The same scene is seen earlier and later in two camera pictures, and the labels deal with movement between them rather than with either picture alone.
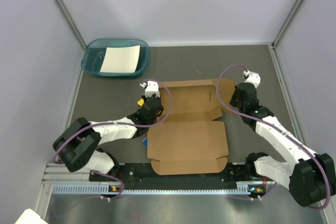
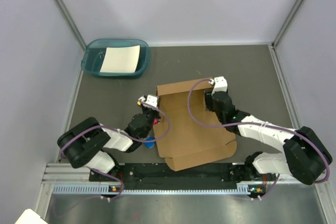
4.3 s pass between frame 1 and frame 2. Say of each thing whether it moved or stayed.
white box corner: stayed
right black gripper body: moved
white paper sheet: stayed
